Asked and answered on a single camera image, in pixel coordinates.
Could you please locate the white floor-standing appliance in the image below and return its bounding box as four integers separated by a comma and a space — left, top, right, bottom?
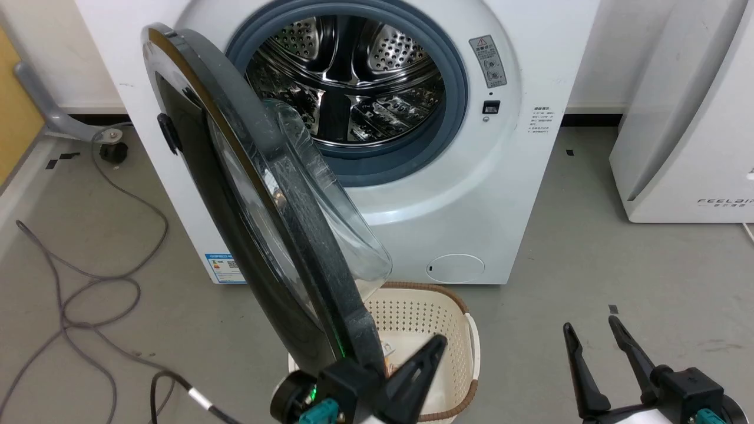
609, 0, 754, 224

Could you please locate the blue energy label sticker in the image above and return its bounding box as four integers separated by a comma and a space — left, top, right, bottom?
204, 253, 247, 284

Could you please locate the grey rubber door gasket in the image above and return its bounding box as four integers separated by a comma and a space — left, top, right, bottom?
226, 0, 469, 188

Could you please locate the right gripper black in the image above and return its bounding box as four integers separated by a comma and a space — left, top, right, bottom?
563, 316, 731, 424

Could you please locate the long grey floor cable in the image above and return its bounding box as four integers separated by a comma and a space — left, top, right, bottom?
0, 127, 171, 424

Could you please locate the yellow wooden panel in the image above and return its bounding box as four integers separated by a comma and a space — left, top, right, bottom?
0, 26, 47, 186

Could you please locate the black caster wheel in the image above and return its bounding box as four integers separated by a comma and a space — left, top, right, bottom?
99, 141, 129, 164

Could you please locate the white front-load washing machine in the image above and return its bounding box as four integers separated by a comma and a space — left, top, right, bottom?
74, 0, 601, 286

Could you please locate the black cable with white band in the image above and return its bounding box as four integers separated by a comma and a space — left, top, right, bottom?
149, 371, 243, 424

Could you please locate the grey metal cart leg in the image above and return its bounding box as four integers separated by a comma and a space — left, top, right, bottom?
13, 61, 133, 142

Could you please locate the grey warning sticker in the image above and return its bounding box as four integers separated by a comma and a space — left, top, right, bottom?
469, 35, 508, 89

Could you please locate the cream perforated laundry basket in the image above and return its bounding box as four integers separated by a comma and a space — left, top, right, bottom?
287, 281, 481, 424

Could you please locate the round black washing machine door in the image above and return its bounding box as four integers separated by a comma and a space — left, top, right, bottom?
140, 22, 394, 377

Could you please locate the round white filter cover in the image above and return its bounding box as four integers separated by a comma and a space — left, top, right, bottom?
426, 254, 485, 284

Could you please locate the perforated steel washer drum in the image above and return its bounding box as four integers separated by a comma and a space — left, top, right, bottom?
244, 15, 447, 145

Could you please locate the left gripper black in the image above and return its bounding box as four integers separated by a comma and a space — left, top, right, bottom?
299, 334, 448, 424

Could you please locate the black door hinge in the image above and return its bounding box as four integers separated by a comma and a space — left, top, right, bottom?
157, 112, 184, 156

